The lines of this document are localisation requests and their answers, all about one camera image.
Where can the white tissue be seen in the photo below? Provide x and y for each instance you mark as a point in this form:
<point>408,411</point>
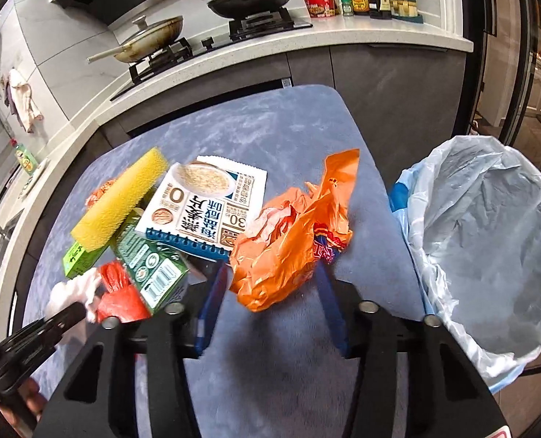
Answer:
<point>73,289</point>

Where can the black framed glass door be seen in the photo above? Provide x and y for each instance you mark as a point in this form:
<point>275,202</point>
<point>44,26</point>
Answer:
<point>521,54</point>

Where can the frying pan with glass lid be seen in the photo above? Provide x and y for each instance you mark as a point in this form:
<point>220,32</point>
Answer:
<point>149,39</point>

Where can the dark kitchen cabinet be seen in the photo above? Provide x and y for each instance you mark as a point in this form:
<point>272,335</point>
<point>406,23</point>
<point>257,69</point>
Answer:
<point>389,91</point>

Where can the colourful snack wrapper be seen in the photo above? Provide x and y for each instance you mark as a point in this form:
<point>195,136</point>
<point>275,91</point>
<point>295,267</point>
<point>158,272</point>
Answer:
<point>330,242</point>

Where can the trash bin with white liner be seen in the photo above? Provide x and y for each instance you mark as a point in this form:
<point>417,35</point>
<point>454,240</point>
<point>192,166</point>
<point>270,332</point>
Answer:
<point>489,246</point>

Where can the small light green box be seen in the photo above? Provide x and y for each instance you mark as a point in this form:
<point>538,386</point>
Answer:
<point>81,260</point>

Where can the green packet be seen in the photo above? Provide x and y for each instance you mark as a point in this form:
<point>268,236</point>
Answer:
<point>25,158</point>

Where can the white pink hanging towel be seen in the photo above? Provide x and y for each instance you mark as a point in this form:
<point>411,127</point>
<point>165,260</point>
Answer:
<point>24,100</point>

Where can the blue spiral notebook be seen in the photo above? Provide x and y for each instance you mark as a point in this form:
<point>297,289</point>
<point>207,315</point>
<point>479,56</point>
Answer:
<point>193,246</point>

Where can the orange wrapper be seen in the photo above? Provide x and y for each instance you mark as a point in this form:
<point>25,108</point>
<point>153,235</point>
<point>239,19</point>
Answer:
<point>98,194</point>

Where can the black gas stove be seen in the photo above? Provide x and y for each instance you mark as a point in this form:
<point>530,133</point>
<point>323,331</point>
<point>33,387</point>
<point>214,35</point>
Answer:
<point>215,44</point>

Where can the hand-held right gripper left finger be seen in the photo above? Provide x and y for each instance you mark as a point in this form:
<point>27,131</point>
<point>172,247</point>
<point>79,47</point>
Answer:
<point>210,305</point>

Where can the purple hanging cloth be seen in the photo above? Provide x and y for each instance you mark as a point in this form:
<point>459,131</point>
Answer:
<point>9,100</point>

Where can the person's left hand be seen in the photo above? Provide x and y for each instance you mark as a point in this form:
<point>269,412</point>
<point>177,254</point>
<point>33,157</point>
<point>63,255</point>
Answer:
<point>26,399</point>

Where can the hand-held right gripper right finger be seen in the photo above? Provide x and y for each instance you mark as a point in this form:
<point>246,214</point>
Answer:
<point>332,312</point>

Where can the red plastic bag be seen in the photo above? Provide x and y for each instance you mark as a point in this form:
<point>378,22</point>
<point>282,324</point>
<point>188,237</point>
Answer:
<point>120,299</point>

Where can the white oatmeal packet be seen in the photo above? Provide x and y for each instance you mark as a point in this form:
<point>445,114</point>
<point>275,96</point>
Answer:
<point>197,203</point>

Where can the yellow sponge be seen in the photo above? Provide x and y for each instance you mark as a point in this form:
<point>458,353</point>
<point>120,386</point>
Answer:
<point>115,200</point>

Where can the orange plastic bag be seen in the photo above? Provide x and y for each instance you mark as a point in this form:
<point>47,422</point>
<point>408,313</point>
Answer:
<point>279,255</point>

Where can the red instant noodle cup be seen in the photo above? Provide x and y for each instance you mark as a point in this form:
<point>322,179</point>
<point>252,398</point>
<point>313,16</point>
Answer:
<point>320,8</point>

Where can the green lid spice jar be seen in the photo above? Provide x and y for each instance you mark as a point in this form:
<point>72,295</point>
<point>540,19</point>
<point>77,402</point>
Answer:
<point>347,7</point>

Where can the green carton box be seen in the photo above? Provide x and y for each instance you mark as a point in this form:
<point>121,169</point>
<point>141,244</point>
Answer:
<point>156,269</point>

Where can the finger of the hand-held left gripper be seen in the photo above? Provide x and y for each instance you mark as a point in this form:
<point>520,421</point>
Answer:
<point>19,369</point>
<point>56,321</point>

